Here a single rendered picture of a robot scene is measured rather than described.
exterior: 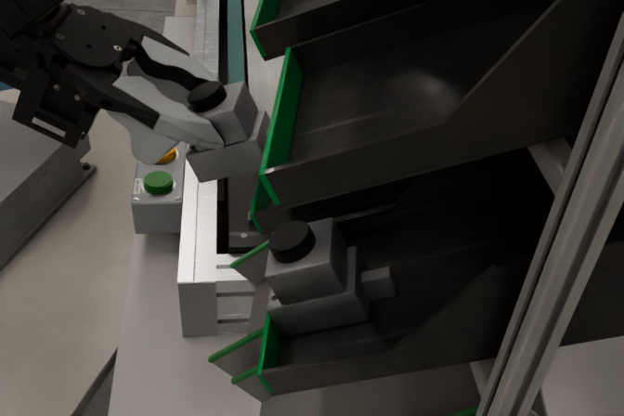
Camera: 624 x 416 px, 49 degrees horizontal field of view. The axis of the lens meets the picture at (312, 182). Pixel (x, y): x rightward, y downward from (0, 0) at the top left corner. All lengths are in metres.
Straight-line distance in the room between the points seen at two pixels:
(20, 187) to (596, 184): 0.84
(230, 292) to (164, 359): 0.12
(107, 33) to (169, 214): 0.45
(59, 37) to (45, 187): 0.56
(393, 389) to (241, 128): 0.24
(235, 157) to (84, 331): 0.46
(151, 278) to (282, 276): 0.56
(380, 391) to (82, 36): 0.36
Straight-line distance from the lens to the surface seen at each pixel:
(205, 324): 0.89
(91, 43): 0.54
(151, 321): 0.94
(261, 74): 1.31
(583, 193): 0.30
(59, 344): 0.94
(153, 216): 0.97
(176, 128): 0.52
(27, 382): 0.92
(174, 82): 0.58
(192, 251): 0.88
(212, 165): 0.56
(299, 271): 0.44
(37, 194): 1.07
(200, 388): 0.87
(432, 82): 0.38
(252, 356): 0.68
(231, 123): 0.53
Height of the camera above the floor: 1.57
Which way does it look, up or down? 39 degrees down
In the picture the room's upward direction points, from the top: 4 degrees clockwise
